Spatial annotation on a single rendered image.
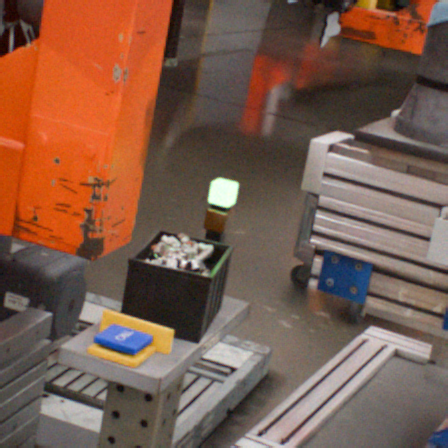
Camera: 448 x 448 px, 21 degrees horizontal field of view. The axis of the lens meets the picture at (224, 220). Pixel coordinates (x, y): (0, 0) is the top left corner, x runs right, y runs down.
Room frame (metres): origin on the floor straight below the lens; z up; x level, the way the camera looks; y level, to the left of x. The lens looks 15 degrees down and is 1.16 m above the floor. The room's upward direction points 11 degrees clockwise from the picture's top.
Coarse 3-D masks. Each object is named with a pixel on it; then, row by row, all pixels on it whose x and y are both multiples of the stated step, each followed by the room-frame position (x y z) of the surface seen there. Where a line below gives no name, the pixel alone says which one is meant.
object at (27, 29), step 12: (12, 0) 2.70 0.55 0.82; (12, 12) 2.68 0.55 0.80; (12, 24) 2.65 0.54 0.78; (24, 24) 2.70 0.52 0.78; (0, 36) 2.60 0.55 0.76; (12, 36) 2.65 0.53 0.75; (24, 36) 2.71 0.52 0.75; (36, 36) 2.84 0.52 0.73; (0, 48) 2.83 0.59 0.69; (12, 48) 2.83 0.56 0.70
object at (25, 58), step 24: (24, 48) 1.99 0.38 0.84; (0, 72) 2.00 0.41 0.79; (24, 72) 1.99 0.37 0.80; (0, 96) 2.00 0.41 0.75; (24, 96) 1.99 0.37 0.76; (0, 120) 2.00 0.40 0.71; (24, 120) 1.99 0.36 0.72; (0, 144) 1.97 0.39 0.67; (0, 168) 1.97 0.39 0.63; (0, 192) 1.97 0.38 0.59; (0, 216) 1.97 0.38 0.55
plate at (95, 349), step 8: (96, 344) 1.71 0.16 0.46; (88, 352) 1.70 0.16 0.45; (96, 352) 1.69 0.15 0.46; (104, 352) 1.69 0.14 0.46; (112, 352) 1.70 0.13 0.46; (120, 352) 1.70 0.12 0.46; (144, 352) 1.72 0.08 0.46; (152, 352) 1.74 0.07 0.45; (112, 360) 1.69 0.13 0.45; (120, 360) 1.68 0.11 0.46; (128, 360) 1.68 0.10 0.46; (136, 360) 1.68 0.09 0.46; (144, 360) 1.71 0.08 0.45
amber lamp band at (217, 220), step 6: (210, 210) 2.06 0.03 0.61; (216, 210) 2.06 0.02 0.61; (210, 216) 2.06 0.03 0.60; (216, 216) 2.06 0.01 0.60; (222, 216) 2.05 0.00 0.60; (228, 216) 2.06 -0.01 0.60; (204, 222) 2.06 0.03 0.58; (210, 222) 2.06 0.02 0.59; (216, 222) 2.06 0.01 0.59; (222, 222) 2.05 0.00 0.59; (228, 222) 2.07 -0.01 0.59; (204, 228) 2.06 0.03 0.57; (210, 228) 2.06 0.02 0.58; (216, 228) 2.06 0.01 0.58; (222, 228) 2.05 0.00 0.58; (228, 228) 2.08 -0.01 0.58
